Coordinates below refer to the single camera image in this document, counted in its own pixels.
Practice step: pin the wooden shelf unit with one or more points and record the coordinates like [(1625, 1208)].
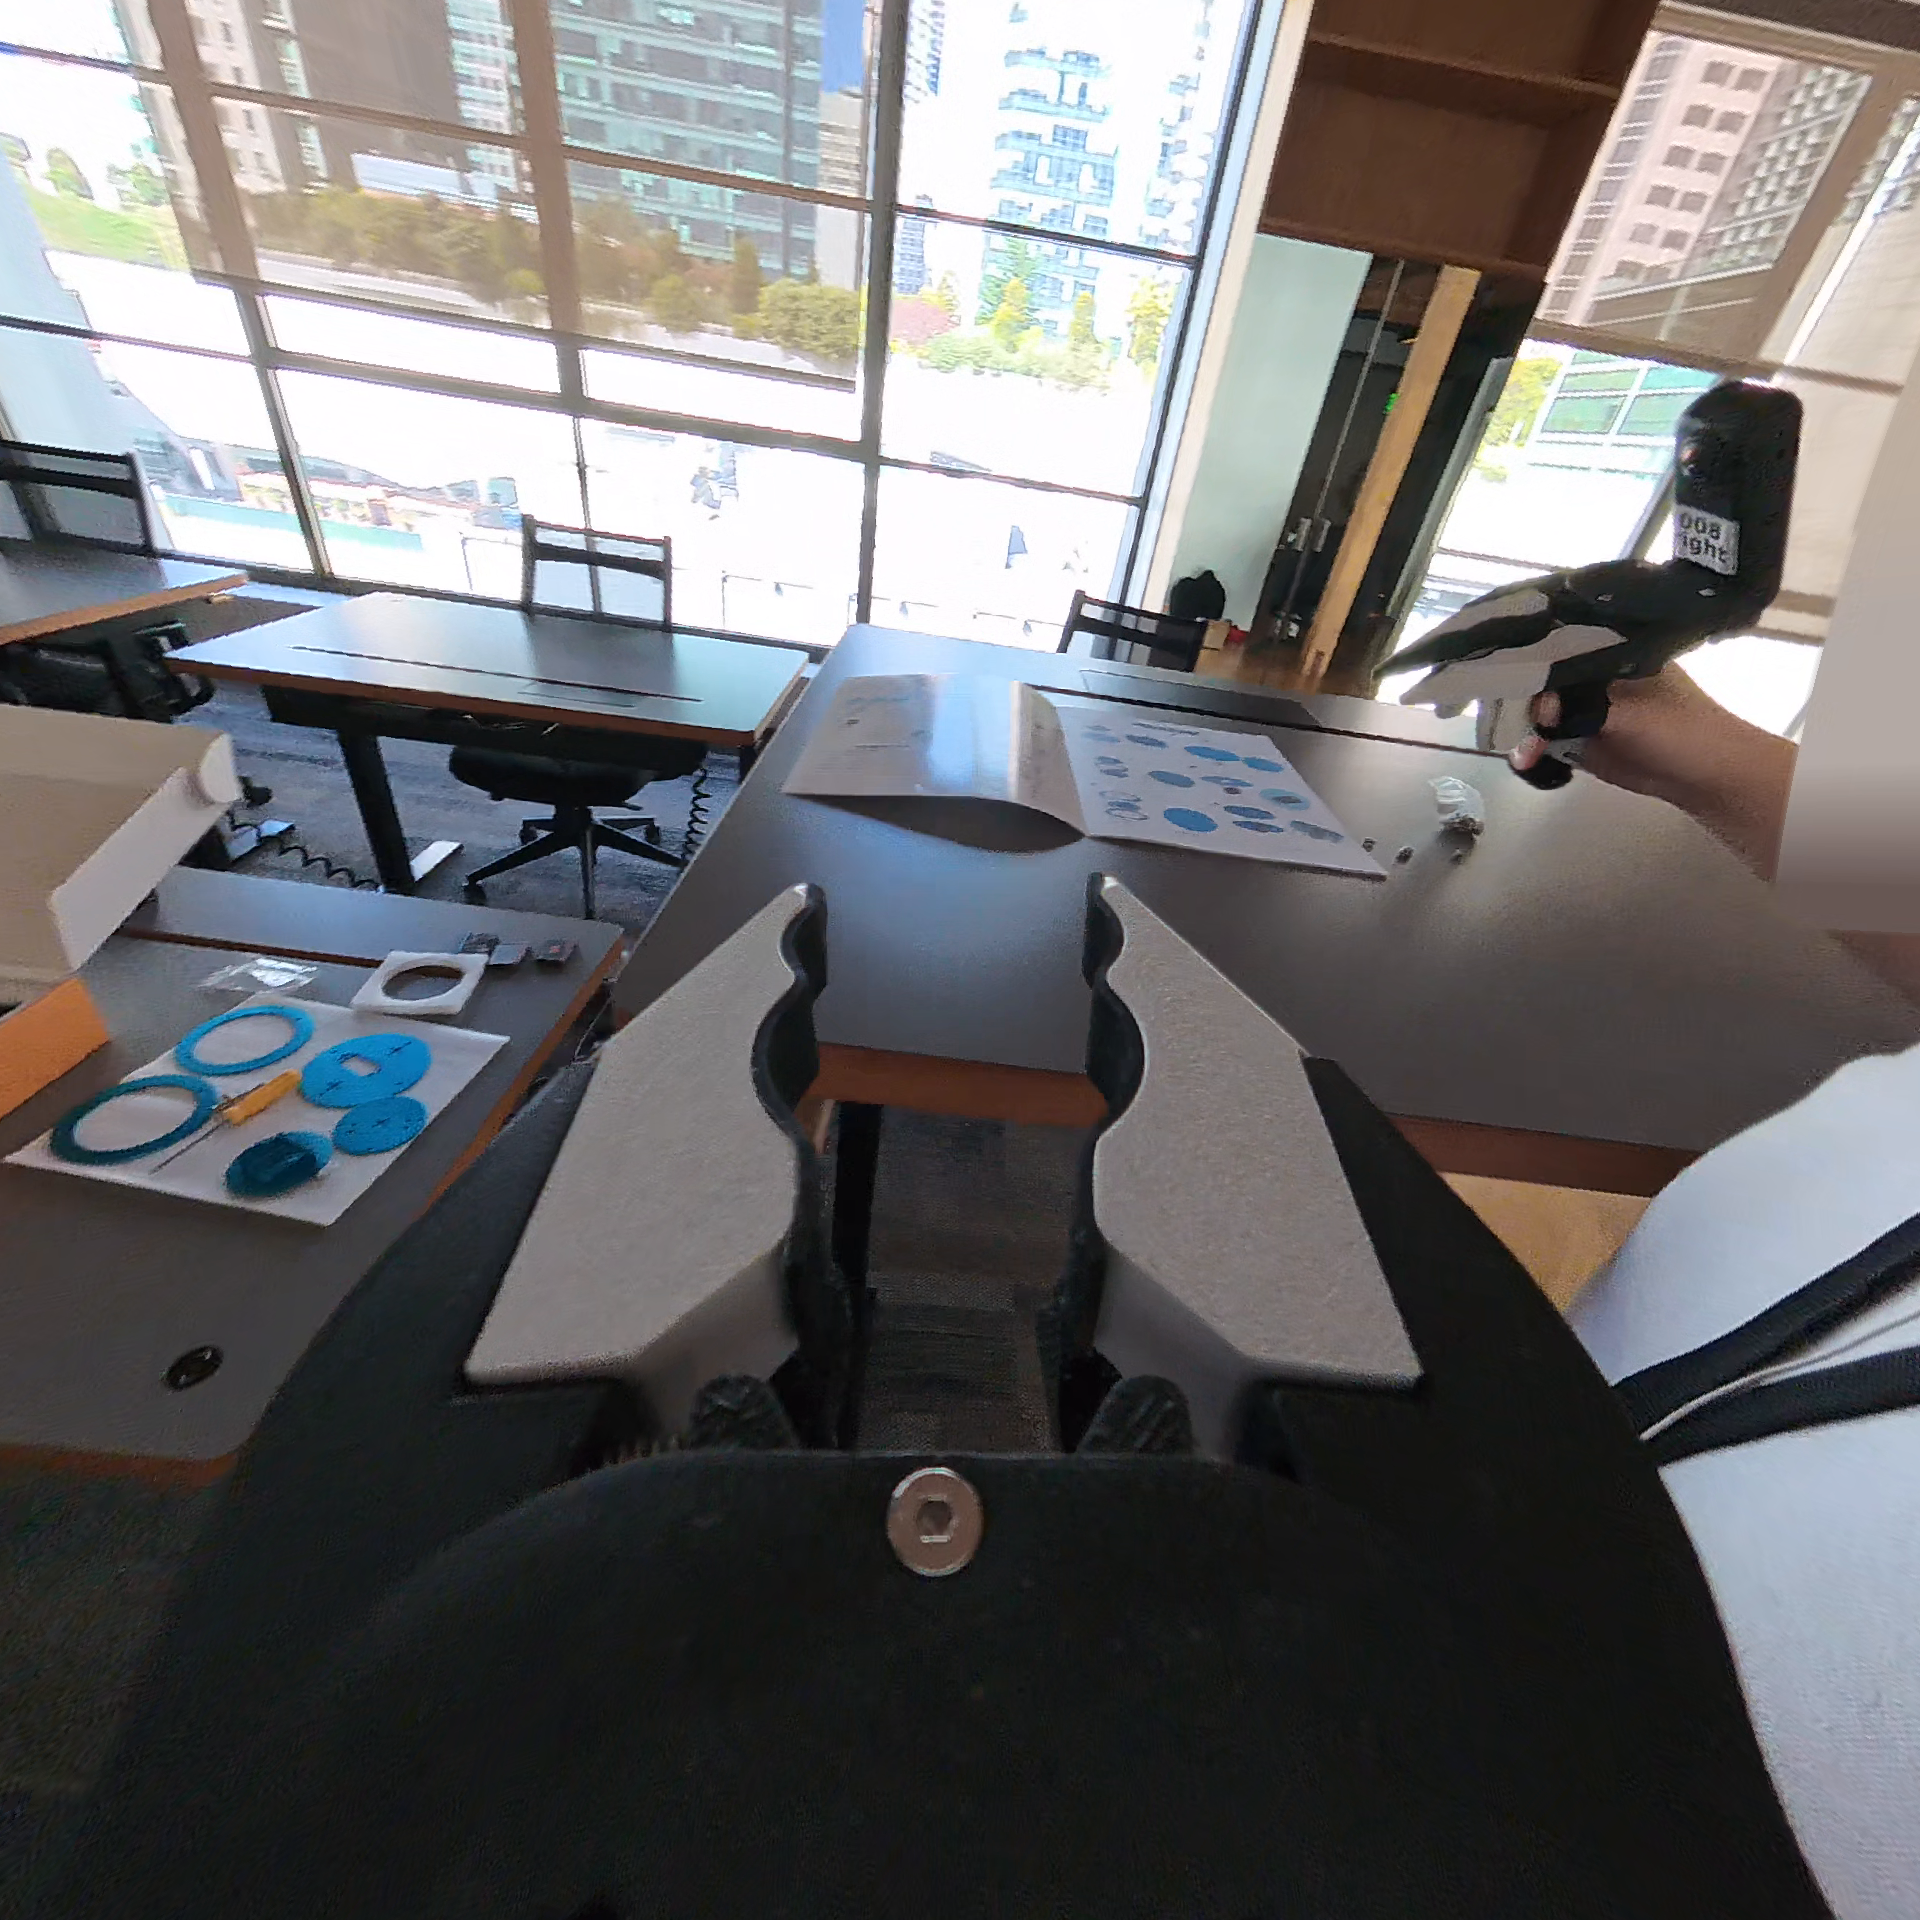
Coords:
[(1424, 136)]

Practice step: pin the clear plastic wrapper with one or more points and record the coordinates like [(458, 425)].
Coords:
[(257, 973)]

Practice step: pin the person's right forearm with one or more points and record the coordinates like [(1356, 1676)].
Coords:
[(1771, 780)]

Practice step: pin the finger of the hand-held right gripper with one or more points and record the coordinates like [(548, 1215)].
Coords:
[(1476, 615), (1499, 672)]

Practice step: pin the person's white shirt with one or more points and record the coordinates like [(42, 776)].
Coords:
[(1800, 1349)]

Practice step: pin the black backpack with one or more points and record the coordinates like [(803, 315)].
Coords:
[(1195, 599)]

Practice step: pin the small clear plastic bag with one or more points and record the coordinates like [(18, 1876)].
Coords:
[(1455, 805)]

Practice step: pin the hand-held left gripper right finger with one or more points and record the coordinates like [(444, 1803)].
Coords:
[(1246, 1199)]

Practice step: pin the black slat-back chair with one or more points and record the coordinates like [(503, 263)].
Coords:
[(88, 456), (1123, 607), (598, 546)]

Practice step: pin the person's right hand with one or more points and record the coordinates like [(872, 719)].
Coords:
[(1651, 747)]

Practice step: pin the black swivel office chair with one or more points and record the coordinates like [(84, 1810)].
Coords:
[(568, 780), (88, 672)]

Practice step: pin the black desk grommet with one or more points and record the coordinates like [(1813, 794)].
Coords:
[(194, 1367)]

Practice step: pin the blue metal brackets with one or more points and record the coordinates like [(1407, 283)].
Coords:
[(280, 1158)]

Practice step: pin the wood-edged black office desk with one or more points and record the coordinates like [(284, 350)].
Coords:
[(524, 660), (88, 579)]

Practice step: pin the blue disc with rectangular slot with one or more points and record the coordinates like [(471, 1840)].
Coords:
[(407, 1060)]

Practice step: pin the white foam square frame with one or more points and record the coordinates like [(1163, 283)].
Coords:
[(368, 1006)]

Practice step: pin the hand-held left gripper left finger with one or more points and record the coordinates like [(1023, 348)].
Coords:
[(645, 1170)]

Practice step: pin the white foam sheet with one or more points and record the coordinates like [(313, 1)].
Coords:
[(452, 1065)]

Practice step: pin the teal perforated metal disc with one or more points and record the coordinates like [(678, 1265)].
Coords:
[(384, 1127)]

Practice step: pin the window with roller blind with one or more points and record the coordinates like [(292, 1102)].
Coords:
[(1651, 226)]

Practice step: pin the open instruction booklet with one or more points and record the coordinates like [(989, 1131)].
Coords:
[(960, 735)]

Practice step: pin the large grid window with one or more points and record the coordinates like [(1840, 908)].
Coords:
[(674, 226)]

